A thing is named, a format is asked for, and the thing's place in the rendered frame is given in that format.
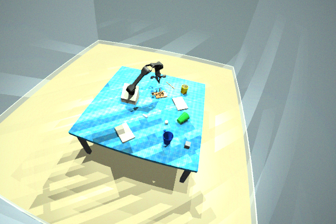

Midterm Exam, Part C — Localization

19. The blue plastic cup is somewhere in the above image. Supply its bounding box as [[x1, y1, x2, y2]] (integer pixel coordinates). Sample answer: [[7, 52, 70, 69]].
[[163, 131, 174, 145]]

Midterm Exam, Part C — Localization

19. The yellow cup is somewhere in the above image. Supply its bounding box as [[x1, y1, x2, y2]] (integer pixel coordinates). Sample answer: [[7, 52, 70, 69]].
[[181, 84, 189, 94]]

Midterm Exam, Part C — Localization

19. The green cup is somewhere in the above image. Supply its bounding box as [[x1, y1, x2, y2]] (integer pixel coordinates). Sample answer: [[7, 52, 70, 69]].
[[177, 112, 190, 124]]

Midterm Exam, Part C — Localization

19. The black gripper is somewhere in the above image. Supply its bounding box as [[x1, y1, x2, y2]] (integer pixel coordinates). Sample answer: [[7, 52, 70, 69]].
[[150, 71, 166, 83]]

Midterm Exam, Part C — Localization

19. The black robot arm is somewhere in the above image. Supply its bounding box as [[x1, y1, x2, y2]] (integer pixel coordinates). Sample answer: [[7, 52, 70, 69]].
[[126, 61, 163, 95]]

